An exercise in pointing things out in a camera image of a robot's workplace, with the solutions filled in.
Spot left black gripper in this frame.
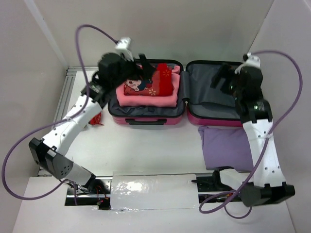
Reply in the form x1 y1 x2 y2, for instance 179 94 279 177
111 53 156 88

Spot red cartoon blanket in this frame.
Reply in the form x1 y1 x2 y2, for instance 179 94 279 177
123 64 173 97

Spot pink sweatshirt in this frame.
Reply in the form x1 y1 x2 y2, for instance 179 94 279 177
116 65 180 107

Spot pink children's suitcase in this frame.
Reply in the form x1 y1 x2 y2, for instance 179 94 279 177
108 59 242 127

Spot red black headphones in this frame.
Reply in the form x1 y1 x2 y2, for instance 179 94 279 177
87 112 104 127

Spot purple shirt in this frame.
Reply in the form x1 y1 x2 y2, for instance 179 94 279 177
198 126 253 172

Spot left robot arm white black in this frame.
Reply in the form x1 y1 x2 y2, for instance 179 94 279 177
29 53 156 194

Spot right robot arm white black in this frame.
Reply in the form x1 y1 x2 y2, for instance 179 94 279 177
210 63 295 207

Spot shiny white taped sheet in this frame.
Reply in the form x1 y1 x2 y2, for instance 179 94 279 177
110 174 199 211

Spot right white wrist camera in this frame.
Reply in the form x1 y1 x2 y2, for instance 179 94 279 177
234 52 260 74

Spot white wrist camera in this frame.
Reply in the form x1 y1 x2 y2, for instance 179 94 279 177
234 52 260 74
115 37 134 61

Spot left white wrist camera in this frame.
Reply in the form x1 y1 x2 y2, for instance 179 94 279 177
115 37 134 61

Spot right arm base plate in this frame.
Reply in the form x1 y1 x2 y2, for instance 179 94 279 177
191 176 242 203

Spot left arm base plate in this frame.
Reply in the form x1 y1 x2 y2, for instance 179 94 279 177
65 176 113 211

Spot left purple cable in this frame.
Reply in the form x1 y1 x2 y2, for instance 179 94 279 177
1 24 122 206

